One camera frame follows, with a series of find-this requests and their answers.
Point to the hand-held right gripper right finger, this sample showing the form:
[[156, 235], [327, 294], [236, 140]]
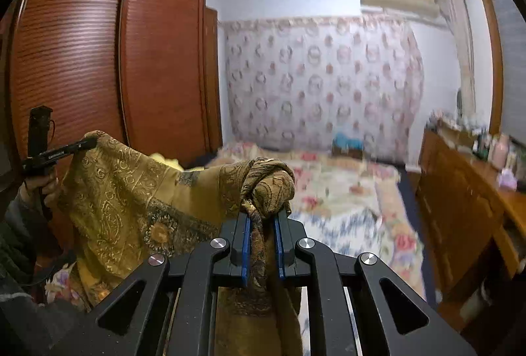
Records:
[[280, 253]]

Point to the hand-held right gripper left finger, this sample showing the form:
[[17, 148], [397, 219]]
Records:
[[246, 257]]

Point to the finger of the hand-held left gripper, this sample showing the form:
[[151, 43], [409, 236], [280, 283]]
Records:
[[84, 144]]

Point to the brown gold patterned garment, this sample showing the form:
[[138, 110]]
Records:
[[123, 195]]

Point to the person's left hand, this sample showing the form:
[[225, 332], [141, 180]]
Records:
[[52, 191]]

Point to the yellow plush toy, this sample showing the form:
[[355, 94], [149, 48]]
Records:
[[164, 161]]

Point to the pink floral cream blanket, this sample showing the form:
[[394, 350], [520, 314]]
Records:
[[349, 183]]

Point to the wooden louvered wardrobe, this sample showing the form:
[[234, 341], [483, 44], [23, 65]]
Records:
[[164, 72]]

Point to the small brown box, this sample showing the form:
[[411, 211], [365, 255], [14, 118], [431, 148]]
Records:
[[347, 151]]

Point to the blue plastic bag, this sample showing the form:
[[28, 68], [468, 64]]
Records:
[[347, 140]]

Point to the pink floral cloth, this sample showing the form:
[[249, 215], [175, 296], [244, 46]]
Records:
[[61, 286]]

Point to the circle print sheer curtain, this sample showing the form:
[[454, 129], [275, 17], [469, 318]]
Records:
[[320, 93]]

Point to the wooden sideboard cabinet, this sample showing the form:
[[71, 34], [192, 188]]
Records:
[[456, 195]]

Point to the row of small bottles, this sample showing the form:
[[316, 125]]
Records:
[[481, 144]]

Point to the small desk fan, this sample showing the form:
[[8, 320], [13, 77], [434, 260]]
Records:
[[460, 99]]

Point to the purple tissue pack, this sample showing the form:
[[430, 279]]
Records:
[[507, 179]]

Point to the pink thermos bottle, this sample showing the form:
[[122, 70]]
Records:
[[500, 154]]

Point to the tied beige curtain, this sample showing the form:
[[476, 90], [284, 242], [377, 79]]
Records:
[[460, 52]]

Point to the grey window blind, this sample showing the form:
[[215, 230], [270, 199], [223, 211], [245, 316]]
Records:
[[511, 72]]

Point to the wooden window frame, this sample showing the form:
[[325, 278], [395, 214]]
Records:
[[493, 52]]

